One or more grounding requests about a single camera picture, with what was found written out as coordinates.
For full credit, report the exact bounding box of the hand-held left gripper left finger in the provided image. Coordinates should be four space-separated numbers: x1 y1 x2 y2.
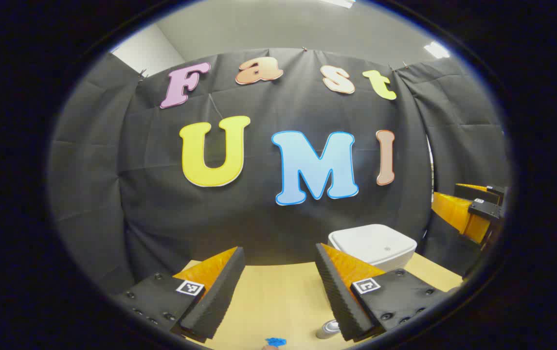
113 246 246 341

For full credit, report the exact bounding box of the white desktop garbage bin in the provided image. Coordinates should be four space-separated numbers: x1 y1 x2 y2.
328 224 418 273

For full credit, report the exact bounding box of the silver pop can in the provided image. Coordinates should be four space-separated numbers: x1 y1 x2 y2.
315 320 342 339

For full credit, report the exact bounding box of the wooden desktop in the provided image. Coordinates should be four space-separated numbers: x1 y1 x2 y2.
181 253 464 350

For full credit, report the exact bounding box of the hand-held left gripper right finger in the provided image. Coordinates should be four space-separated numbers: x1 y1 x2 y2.
314 243 449 342

